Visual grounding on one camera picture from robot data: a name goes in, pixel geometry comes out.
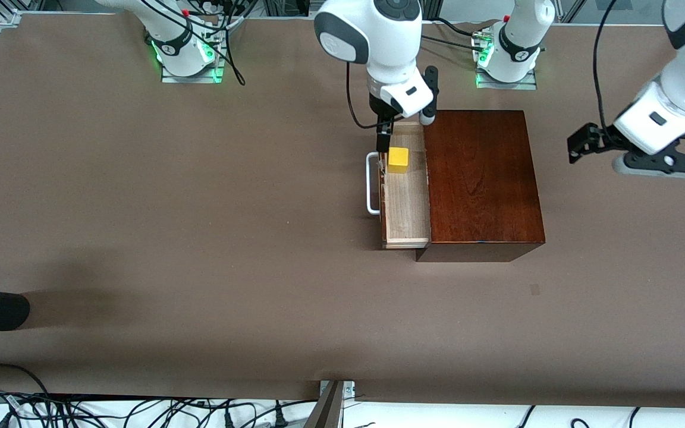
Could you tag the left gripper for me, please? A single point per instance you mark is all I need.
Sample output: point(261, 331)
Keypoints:
point(604, 139)

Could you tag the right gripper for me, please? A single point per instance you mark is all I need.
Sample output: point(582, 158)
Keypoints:
point(381, 109)

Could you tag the yellow cube block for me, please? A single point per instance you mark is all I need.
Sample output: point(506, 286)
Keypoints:
point(398, 160)

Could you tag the dark brown wooden door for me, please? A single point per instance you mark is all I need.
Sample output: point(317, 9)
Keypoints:
point(405, 208)

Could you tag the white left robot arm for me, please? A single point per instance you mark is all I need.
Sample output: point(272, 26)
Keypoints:
point(521, 30)

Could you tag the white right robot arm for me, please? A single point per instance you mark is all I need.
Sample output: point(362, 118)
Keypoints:
point(378, 35)

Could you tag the dark wooden drawer cabinet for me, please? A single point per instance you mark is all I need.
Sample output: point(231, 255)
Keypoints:
point(485, 178)

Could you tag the small metal bracket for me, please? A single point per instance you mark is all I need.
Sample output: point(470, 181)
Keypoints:
point(349, 389)

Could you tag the dark grey post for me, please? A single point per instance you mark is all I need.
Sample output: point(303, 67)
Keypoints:
point(326, 411)

